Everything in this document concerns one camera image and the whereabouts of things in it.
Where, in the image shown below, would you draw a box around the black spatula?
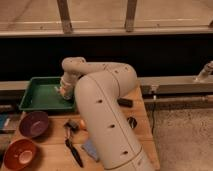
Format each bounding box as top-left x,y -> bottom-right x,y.
65,128 -> 84,168

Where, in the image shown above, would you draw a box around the black rectangular block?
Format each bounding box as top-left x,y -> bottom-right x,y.
117,98 -> 133,107

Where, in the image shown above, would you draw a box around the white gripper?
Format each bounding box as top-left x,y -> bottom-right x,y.
55,76 -> 79,100

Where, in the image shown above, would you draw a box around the green plastic tray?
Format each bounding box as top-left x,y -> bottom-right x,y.
19,77 -> 75,112

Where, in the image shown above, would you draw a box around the purple bowl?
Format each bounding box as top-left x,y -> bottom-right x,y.
19,111 -> 49,138

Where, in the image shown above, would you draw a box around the grey bracket at right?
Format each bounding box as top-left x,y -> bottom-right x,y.
195,61 -> 213,82

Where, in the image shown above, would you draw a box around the blue cloth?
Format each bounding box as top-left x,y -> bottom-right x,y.
82,139 -> 99,162

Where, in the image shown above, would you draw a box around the small metal cup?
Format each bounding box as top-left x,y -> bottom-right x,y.
127,117 -> 137,129

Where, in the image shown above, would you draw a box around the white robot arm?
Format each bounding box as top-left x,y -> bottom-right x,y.
59,57 -> 155,171

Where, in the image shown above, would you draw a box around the blue object at left edge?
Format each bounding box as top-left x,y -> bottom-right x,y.
0,114 -> 9,130

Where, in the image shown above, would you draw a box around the metal rail beam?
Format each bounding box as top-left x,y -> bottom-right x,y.
0,75 -> 213,96

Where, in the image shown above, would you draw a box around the small black orange object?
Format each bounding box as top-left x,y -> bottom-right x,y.
65,120 -> 86,131

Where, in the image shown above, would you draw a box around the orange bowl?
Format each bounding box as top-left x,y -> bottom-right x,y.
3,139 -> 37,171

